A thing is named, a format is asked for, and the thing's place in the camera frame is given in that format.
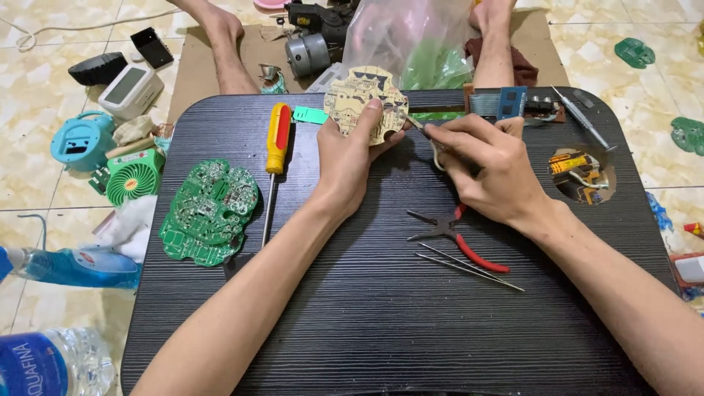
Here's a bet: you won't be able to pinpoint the white digital clock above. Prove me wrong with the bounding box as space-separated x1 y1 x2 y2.
98 64 165 122

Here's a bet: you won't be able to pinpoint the person's leg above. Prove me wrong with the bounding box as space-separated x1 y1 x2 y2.
166 0 260 95
469 0 518 89

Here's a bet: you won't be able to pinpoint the green mini fan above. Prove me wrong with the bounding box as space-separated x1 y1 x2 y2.
88 148 166 208

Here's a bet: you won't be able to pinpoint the yellow red screwdriver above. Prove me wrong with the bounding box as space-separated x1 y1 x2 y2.
261 102 293 248

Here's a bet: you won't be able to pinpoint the person's left hand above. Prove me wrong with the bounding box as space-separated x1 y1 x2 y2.
308 99 411 219

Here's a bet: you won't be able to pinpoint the grey electric motor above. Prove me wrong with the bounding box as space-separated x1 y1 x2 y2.
284 33 332 79

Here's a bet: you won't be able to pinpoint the white red box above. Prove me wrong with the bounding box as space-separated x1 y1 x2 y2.
669 252 704 301

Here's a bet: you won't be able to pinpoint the white vented device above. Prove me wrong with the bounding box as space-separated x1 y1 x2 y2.
305 62 349 94

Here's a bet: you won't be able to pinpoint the brown cardboard sheet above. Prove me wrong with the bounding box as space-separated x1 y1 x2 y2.
166 8 571 125

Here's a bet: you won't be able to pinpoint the black machine part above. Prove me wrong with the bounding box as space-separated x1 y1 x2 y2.
283 0 361 46

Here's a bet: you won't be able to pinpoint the green strip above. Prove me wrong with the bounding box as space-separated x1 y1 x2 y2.
410 111 467 122

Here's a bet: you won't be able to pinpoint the metal tweezers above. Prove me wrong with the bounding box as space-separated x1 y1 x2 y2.
414 242 526 293

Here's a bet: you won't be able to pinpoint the green circuit board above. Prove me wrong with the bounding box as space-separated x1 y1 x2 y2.
158 159 260 268

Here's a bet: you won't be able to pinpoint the crumpled beige paper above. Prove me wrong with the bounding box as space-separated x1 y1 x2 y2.
112 114 156 146

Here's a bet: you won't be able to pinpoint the black round housing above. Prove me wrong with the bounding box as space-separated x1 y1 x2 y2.
67 52 129 87

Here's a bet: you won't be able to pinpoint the clear water bottle blue label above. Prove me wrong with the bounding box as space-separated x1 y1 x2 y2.
0 328 117 396

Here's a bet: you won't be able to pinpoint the white cable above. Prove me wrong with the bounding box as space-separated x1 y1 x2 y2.
0 8 182 53

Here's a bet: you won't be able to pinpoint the beige round circuit board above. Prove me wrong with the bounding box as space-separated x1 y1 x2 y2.
323 66 410 147

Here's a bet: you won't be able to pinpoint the dark red cloth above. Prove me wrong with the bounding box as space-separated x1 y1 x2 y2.
464 37 540 88

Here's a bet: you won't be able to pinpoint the clear plastic bag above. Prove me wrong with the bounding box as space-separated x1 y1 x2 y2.
342 0 477 91

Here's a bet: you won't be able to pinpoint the small beige-handled cutter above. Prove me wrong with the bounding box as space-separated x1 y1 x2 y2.
406 114 447 172

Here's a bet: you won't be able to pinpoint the white cloth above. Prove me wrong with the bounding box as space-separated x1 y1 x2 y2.
80 195 158 264

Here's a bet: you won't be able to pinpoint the light blue fan housing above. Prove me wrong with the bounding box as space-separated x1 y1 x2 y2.
50 110 117 173

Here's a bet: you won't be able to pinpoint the red-handled pliers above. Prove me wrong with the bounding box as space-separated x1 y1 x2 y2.
406 202 511 275

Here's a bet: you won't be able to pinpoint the person's left leg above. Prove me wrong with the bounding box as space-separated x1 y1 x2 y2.
166 0 260 95

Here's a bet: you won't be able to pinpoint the yellow electronic component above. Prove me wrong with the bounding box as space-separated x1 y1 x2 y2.
548 152 610 205

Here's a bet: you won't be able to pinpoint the black open box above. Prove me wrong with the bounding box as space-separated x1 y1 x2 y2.
130 27 175 70

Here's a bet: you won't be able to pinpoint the person's right hand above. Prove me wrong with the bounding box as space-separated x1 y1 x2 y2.
423 113 552 230

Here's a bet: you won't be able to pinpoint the blue spray bottle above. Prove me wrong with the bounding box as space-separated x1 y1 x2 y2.
0 246 143 290

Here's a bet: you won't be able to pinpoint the blue module with ribbon cable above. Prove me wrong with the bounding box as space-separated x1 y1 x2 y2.
463 84 567 124

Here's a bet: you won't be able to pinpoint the silver precision screwdriver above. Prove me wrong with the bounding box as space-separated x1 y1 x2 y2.
551 85 618 153

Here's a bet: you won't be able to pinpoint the person's right leg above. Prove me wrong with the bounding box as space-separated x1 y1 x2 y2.
469 0 518 89

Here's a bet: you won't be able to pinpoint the green board piece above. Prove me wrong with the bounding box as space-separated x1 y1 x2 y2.
614 37 656 70
670 116 704 156

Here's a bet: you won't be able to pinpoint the blue plastic scrap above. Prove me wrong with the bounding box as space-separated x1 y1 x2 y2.
646 191 674 232

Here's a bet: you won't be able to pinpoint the small green plastic tag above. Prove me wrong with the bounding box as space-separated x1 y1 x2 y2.
292 106 329 125

